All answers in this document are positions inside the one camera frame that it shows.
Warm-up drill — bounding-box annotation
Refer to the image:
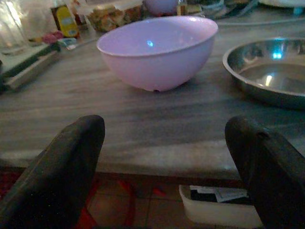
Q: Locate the clear plastic snack bag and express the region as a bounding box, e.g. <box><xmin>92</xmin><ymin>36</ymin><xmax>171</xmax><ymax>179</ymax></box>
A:
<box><xmin>85</xmin><ymin>0</ymin><xmax>143</xmax><ymax>32</ymax></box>

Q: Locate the pink plastic bowl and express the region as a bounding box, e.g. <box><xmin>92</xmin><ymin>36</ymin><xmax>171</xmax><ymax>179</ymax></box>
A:
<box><xmin>96</xmin><ymin>15</ymin><xmax>219</xmax><ymax>93</ymax></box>

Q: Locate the round steel plate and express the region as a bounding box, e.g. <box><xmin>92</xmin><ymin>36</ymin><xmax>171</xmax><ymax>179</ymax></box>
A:
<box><xmin>222</xmin><ymin>37</ymin><xmax>305</xmax><ymax>111</ymax></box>

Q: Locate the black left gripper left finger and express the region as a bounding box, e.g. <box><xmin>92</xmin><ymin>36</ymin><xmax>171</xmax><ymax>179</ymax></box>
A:
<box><xmin>0</xmin><ymin>114</ymin><xmax>106</xmax><ymax>229</ymax></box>

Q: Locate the yellow labelled packet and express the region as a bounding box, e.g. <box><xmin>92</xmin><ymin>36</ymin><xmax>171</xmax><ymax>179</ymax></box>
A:
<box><xmin>51</xmin><ymin>4</ymin><xmax>80</xmax><ymax>39</ymax></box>

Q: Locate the red plastic stool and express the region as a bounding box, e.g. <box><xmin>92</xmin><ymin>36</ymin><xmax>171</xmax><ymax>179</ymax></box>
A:
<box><xmin>75</xmin><ymin>178</ymin><xmax>136</xmax><ymax>229</ymax></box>

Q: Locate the white plastic tray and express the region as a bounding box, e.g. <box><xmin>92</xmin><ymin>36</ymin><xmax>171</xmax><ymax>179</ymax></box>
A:
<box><xmin>179</xmin><ymin>184</ymin><xmax>264</xmax><ymax>228</ymax></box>

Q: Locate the pink crumpled cloth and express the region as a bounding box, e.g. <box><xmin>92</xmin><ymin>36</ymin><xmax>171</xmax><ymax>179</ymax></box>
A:
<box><xmin>41</xmin><ymin>31</ymin><xmax>65</xmax><ymax>45</ymax></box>

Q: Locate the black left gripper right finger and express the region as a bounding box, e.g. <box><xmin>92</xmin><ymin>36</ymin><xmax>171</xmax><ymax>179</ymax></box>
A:
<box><xmin>224</xmin><ymin>115</ymin><xmax>305</xmax><ymax>229</ymax></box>

